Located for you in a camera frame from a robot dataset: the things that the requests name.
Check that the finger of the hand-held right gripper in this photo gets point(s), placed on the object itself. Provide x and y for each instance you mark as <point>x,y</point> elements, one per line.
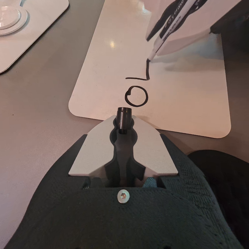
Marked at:
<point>202,27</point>
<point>155,15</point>

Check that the white whiteboard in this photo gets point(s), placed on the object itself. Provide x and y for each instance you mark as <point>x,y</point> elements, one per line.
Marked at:
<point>186,89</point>

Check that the black marker cap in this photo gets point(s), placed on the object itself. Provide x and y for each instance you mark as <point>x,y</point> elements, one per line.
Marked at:
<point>124,116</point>

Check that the dark rounded object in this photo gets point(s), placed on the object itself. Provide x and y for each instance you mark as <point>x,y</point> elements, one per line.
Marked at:
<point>229,190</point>

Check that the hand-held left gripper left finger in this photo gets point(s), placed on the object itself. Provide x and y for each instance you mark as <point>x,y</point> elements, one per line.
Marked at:
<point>93,151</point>

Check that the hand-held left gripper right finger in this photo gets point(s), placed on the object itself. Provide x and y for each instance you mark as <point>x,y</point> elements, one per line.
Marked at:
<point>155,151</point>

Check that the black whiteboard marker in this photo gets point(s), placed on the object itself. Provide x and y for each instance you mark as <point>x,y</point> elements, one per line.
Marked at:
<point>175,23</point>

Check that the white table sign stand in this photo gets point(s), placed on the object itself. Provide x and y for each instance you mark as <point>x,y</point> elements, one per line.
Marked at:
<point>31,27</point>

